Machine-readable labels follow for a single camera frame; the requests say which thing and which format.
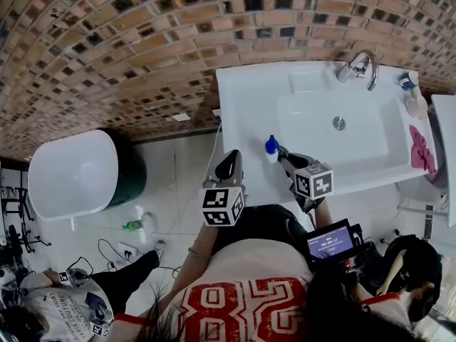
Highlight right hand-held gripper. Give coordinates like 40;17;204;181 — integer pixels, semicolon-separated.
274;145;336;214

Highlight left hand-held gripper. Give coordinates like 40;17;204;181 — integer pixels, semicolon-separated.
201;149;247;227

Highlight white blue-topped soap dispenser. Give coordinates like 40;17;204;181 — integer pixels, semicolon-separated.
264;134;281;165

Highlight pink cloth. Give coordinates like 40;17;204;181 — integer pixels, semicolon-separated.
408;124;437;175

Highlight person's right forearm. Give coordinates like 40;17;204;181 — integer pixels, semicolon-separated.
314;197;334;228

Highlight person's left forearm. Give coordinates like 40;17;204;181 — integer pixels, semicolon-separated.
170;221;217;301

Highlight white ceramic sink basin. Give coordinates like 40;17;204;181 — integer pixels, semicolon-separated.
214;60;441;207

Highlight black trousers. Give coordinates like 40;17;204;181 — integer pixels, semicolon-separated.
212;204;311;253

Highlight black monitor with lit screen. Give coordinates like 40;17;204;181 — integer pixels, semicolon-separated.
305;218;372;274

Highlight green and white floor bottle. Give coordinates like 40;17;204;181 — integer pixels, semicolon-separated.
121;212;158;234

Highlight chrome faucet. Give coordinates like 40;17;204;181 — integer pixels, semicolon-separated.
336;49;380;93

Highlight white shirt with red print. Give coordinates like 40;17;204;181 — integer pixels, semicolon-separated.
113;238;413;342

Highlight white power strip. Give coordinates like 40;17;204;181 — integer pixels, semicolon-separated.
117;242;138;260

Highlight white plastic bottle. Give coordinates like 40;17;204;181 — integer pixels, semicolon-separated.
405;87;428;119

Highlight blue and white jar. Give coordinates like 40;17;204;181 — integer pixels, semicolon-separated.
398;71;420;92

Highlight grey drain pipe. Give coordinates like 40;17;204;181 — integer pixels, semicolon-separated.
396;203;450;219

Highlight white bathtub with dark shell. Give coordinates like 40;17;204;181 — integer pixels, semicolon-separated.
27;129;147;222

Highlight white cabinet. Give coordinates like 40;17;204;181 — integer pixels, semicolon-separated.
430;93;456;229

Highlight black metal rack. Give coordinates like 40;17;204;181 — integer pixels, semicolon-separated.
0;186;51;257

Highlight thin wrist bracelet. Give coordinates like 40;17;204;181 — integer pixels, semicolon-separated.
187;239;212;261

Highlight black cable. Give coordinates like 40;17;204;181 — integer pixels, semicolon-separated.
63;238;182;281

